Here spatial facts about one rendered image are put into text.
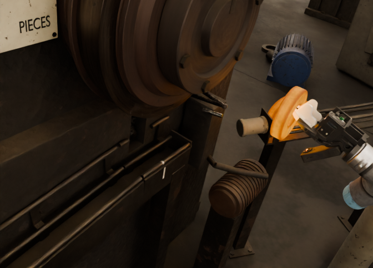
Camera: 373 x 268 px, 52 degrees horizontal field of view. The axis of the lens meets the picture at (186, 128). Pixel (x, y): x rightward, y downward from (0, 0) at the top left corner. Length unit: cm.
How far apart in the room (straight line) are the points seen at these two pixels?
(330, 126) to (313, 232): 102
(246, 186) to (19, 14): 87
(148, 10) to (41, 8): 19
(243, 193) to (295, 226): 76
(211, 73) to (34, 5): 35
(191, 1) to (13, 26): 29
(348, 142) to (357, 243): 62
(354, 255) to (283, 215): 48
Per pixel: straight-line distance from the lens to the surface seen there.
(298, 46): 306
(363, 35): 354
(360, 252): 163
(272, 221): 195
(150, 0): 63
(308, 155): 111
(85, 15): 65
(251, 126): 126
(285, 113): 103
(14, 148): 79
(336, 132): 105
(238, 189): 126
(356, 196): 116
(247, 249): 178
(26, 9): 70
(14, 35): 70
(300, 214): 205
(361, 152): 106
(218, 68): 81
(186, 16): 63
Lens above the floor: 137
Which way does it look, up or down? 36 degrees down
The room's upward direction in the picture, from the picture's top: 11 degrees clockwise
